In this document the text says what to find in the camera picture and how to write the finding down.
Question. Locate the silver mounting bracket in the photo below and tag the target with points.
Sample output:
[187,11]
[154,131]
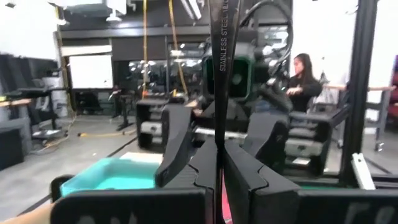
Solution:
[362,171]

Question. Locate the person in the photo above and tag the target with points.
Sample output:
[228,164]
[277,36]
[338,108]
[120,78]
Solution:
[303,96]

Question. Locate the white screen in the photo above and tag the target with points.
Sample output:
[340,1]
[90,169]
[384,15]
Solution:
[90,71]

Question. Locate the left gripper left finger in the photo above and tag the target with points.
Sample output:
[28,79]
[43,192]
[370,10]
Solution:
[211,174]

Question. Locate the wooden-top table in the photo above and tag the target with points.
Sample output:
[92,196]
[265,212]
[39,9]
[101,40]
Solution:
[382,124]

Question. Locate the black metal fork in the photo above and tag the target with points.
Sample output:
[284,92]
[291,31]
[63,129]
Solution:
[224,46]

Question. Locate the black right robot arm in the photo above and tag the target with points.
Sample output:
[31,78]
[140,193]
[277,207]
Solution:
[273,99]

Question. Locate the pink plastic bin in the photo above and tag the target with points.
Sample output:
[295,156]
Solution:
[228,211]

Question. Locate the black cabinet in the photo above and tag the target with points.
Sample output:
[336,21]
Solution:
[12,146]

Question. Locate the orange plastic bin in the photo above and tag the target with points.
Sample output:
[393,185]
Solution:
[28,216]

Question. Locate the black stool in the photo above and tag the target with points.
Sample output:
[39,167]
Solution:
[124,105]

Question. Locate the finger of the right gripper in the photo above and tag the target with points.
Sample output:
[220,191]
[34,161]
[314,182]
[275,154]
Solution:
[270,140]
[175,140]

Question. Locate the black desk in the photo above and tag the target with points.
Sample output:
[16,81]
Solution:
[37,92]

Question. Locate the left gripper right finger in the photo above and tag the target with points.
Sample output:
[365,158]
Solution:
[248,193]

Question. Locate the teal plastic bin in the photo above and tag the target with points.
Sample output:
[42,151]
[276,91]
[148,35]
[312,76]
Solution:
[109,180]

